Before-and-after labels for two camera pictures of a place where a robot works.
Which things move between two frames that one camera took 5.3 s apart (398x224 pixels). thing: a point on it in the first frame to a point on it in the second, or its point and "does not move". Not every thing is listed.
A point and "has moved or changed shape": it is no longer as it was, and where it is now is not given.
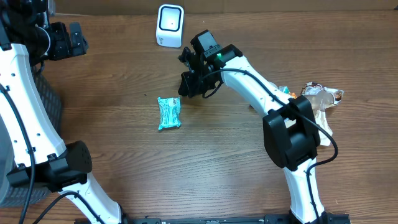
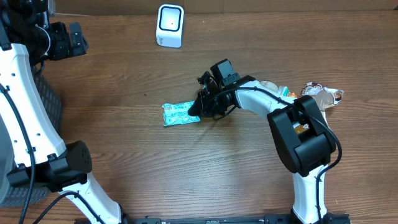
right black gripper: (191, 88) to (203, 106)
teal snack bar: (169, 112) has moved or changed shape
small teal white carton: (285, 89) does not move
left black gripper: (72, 39) does not move
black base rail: (273, 218) does not move
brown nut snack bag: (321, 98) does not move
